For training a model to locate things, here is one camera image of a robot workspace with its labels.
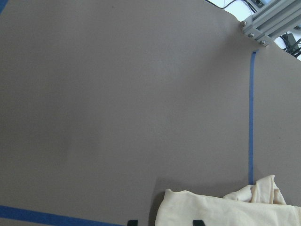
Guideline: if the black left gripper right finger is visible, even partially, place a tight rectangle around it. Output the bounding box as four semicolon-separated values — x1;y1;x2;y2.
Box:
193;220;203;226

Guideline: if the beige long-sleeve printed shirt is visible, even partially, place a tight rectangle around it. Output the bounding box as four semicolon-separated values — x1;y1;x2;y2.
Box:
155;175;301;226

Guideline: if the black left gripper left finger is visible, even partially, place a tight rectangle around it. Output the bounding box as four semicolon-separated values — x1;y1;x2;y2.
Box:
127;219;138;226

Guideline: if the aluminium frame post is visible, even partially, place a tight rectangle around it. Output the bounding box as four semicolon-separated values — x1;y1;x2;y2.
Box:
242;0;301;46

